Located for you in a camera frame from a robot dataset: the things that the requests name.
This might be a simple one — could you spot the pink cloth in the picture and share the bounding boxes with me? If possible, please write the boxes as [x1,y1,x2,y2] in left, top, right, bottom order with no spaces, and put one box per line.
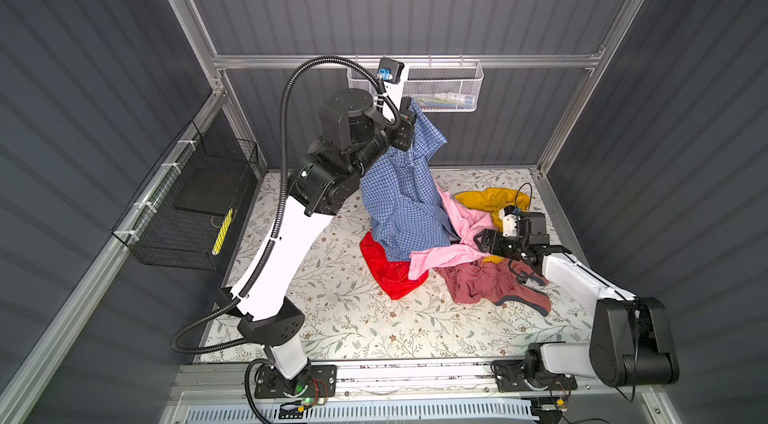
[408,187,502,280]

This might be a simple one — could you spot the blue checkered shirt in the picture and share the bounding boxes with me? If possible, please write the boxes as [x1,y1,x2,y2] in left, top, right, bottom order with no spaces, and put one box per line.
[361,103,457,261]

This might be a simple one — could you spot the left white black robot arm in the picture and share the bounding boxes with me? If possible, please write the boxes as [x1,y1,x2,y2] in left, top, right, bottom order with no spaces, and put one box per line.
[217,85,415,381]

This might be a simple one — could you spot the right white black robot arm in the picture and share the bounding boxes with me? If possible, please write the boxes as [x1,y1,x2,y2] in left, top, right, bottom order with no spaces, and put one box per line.
[474,206,680,392]

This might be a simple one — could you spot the mustard yellow cloth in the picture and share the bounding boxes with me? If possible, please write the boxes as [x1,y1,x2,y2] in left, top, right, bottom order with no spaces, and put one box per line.
[450,188,531,237]

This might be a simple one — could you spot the maroon cloth grey trim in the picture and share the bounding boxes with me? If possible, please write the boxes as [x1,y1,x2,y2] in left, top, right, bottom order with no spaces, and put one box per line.
[436,259,552,317]

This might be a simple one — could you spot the red cloth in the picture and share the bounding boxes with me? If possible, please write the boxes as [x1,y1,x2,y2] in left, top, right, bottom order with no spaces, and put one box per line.
[359,231,428,300]

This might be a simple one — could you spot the tubes inside white basket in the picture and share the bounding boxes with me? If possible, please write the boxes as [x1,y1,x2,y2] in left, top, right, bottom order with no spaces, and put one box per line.
[412,93,477,112]

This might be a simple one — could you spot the floral table mat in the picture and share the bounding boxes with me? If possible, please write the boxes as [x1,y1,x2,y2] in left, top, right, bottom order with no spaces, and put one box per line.
[222,168,592,361]

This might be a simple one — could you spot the white ventilation grille strip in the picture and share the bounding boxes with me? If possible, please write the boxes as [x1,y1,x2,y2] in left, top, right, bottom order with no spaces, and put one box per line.
[182,399,538,424]

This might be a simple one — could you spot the yellow green marker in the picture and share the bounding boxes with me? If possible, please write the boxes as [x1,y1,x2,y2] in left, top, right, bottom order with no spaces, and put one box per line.
[211,208,235,256]

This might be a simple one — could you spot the black corrugated cable conduit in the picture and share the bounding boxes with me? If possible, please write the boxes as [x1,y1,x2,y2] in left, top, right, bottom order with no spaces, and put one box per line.
[170,56,400,424]

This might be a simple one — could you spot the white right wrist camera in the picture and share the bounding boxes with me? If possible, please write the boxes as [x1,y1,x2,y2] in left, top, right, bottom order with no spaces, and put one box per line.
[499,205,526,237]

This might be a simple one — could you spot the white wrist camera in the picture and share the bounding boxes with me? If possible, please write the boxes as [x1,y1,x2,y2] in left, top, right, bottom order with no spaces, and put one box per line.
[499,205,526,237]
[377,57,410,111]

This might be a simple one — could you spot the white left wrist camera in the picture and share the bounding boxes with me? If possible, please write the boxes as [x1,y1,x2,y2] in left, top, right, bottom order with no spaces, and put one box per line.
[377,57,410,111]

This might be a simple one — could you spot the white wire mesh basket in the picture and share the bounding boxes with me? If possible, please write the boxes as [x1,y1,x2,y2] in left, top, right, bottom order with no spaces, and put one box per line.
[359,57,484,104]

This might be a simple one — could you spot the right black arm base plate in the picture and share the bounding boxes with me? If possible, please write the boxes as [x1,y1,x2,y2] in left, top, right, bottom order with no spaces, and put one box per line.
[490,360,578,394]

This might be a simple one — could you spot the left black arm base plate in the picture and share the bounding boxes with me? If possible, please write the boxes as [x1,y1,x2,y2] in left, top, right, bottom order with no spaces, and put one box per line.
[250,364,338,399]

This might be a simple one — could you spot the black wire basket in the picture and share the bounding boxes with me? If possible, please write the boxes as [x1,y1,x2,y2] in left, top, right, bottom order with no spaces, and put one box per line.
[112,123,264,271]

